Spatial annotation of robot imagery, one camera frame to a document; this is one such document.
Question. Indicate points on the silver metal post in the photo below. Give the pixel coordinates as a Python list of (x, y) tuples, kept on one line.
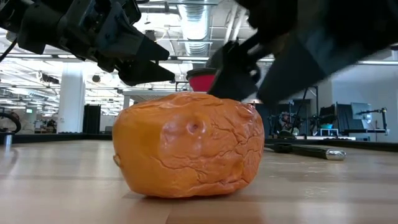
[(8, 140)]

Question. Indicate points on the black round ceiling device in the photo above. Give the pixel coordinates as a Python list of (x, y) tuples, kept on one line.
[(151, 35)]

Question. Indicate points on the white building column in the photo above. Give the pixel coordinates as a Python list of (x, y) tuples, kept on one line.
[(71, 102)]

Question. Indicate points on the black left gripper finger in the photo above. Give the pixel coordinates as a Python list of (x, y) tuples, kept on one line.
[(146, 74), (130, 46)]

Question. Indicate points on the orange bell pepper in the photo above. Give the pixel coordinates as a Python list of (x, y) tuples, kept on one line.
[(186, 146)]

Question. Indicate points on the black articulated stand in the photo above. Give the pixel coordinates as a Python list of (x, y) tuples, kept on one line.
[(384, 121)]

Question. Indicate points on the red collapsible bowl grey rim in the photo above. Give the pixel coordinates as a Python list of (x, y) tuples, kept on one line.
[(200, 84)]

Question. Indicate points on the person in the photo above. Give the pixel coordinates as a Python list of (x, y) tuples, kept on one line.
[(26, 126), (284, 119)]

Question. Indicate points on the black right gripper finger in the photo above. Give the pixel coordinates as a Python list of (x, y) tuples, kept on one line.
[(304, 65), (236, 74)]

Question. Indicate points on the grey monitor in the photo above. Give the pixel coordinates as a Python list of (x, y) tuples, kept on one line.
[(360, 110)]

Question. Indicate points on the black tool with silver cap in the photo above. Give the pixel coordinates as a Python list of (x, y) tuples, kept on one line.
[(311, 151)]

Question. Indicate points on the black partition cabinets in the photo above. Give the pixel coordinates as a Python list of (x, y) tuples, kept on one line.
[(270, 126)]

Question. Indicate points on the teal bowl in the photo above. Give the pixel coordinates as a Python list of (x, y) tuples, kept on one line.
[(326, 126)]

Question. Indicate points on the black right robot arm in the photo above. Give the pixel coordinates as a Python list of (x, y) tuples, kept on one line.
[(357, 18)]

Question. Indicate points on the black tall cabinet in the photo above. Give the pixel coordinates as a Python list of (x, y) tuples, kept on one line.
[(92, 118)]

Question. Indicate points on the silver ribbed ventilation duct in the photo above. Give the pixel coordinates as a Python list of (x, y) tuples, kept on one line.
[(194, 25)]

